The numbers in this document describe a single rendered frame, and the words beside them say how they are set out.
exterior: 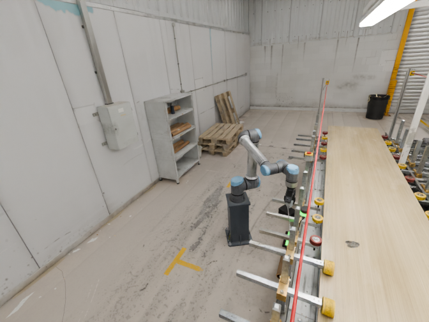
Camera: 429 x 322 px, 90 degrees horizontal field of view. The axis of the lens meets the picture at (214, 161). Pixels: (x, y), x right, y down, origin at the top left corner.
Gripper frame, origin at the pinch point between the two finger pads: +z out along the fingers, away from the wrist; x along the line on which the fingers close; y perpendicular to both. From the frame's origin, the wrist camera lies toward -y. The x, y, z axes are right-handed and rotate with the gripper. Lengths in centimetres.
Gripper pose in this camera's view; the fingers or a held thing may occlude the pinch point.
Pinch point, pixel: (288, 207)
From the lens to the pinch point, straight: 193.1
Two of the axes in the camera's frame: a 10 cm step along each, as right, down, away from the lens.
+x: -9.0, -1.3, 4.2
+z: 0.7, 9.0, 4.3
